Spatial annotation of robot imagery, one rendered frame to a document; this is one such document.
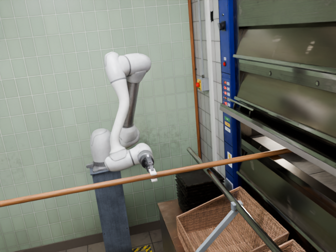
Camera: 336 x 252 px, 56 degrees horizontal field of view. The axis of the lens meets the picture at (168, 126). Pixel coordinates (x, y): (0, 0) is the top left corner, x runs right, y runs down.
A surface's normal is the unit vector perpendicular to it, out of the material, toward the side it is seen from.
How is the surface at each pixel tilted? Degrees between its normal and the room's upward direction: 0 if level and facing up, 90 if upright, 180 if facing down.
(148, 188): 90
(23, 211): 90
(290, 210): 70
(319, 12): 90
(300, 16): 90
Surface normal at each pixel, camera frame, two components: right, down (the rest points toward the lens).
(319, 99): -0.94, -0.18
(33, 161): 0.23, 0.27
